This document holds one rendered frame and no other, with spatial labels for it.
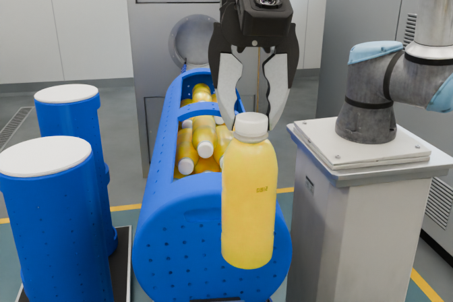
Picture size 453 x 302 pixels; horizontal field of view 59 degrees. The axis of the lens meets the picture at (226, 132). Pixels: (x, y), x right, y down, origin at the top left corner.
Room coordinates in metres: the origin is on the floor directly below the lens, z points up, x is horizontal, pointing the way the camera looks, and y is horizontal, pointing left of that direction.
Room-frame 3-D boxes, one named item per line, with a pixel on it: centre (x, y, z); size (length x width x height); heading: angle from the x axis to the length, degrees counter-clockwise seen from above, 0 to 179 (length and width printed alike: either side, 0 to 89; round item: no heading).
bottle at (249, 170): (0.43, -0.03, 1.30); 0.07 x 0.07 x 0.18
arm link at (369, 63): (0.94, -0.36, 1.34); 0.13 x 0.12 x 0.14; 41
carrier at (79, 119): (1.78, 0.74, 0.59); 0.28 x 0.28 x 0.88
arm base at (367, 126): (0.95, -0.36, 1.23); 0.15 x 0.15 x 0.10
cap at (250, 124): (0.43, -0.03, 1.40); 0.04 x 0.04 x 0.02
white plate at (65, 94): (1.78, 0.74, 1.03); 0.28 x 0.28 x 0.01
